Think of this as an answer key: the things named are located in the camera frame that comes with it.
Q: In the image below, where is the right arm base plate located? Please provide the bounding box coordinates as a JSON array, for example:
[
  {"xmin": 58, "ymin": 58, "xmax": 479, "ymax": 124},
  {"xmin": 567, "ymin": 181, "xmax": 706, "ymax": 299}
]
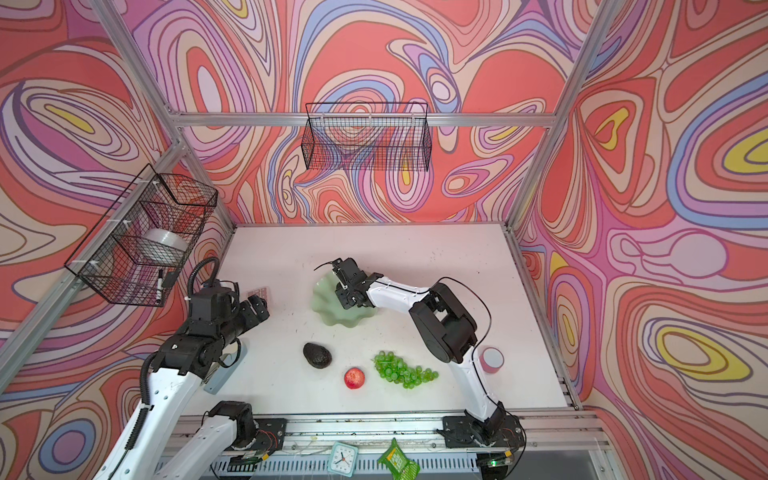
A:
[{"xmin": 437, "ymin": 414, "xmax": 527, "ymax": 451}]

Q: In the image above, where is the green fake grape bunch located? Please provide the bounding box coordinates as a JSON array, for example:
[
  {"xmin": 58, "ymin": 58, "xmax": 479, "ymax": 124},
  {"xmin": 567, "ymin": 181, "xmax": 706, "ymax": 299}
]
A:
[{"xmin": 372, "ymin": 351, "xmax": 439, "ymax": 390}]

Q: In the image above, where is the light green scalloped fruit bowl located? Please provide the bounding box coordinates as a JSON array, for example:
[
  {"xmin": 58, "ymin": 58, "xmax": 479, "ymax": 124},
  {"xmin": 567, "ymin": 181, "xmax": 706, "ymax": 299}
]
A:
[{"xmin": 310, "ymin": 271, "xmax": 380, "ymax": 329}]

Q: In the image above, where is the pink tape roll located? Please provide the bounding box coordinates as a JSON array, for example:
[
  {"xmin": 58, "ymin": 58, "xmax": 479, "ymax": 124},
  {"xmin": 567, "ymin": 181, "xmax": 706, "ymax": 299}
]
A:
[{"xmin": 479, "ymin": 347, "xmax": 505, "ymax": 374}]

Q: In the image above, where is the dark avocado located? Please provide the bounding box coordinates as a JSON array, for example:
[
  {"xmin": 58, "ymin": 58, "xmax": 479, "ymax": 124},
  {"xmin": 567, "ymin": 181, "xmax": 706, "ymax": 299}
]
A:
[{"xmin": 302, "ymin": 342, "xmax": 333, "ymax": 369}]

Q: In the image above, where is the black wire basket left wall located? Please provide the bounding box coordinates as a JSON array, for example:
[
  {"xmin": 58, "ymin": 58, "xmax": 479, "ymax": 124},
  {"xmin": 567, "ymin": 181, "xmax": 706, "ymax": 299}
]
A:
[{"xmin": 64, "ymin": 166, "xmax": 218, "ymax": 307}]

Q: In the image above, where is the small teal clock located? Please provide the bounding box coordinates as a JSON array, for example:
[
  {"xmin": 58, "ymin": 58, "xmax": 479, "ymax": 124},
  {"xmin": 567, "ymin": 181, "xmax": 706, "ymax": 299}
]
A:
[{"xmin": 326, "ymin": 442, "xmax": 359, "ymax": 478}]

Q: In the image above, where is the black wire basket back wall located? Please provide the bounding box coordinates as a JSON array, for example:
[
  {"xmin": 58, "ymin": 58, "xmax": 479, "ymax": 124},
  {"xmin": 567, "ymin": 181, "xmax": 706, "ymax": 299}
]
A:
[{"xmin": 301, "ymin": 101, "xmax": 432, "ymax": 172}]

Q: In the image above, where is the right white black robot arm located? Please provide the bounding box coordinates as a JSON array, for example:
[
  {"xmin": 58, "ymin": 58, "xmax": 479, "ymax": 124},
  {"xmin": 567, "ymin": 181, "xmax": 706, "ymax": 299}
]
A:
[{"xmin": 329, "ymin": 258, "xmax": 507, "ymax": 446}]

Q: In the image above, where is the black marker in basket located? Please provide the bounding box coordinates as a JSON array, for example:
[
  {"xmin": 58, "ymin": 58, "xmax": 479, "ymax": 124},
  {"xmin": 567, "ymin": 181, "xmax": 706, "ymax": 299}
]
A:
[{"xmin": 156, "ymin": 269, "xmax": 164, "ymax": 305}]

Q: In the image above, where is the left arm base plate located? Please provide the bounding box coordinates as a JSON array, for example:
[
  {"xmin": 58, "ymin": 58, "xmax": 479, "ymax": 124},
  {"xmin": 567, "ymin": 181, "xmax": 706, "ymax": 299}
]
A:
[{"xmin": 232, "ymin": 417, "xmax": 288, "ymax": 456}]

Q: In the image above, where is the green snack packet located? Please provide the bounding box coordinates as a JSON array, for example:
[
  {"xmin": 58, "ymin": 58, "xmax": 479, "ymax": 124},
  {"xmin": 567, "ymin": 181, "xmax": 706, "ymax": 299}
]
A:
[{"xmin": 377, "ymin": 438, "xmax": 421, "ymax": 480}]

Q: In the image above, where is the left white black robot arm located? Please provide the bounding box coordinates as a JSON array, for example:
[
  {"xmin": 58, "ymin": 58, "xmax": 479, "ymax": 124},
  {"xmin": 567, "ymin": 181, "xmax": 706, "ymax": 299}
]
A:
[{"xmin": 96, "ymin": 257, "xmax": 269, "ymax": 479}]

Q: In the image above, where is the red patterned card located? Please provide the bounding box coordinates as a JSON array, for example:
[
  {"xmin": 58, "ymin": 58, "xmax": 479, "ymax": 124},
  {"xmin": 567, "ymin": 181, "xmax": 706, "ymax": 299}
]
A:
[{"xmin": 246, "ymin": 287, "xmax": 269, "ymax": 302}]

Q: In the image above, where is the black wire basket wall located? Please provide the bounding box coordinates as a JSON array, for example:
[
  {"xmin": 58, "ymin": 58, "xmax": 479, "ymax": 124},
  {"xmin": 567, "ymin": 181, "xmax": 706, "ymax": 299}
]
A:
[
  {"xmin": 301, "ymin": 101, "xmax": 432, "ymax": 172},
  {"xmin": 64, "ymin": 166, "xmax": 218, "ymax": 307}
]

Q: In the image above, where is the red fake apple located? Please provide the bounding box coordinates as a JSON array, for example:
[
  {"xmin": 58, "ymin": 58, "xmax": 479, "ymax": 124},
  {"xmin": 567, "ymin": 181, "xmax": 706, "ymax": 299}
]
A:
[{"xmin": 344, "ymin": 367, "xmax": 365, "ymax": 390}]

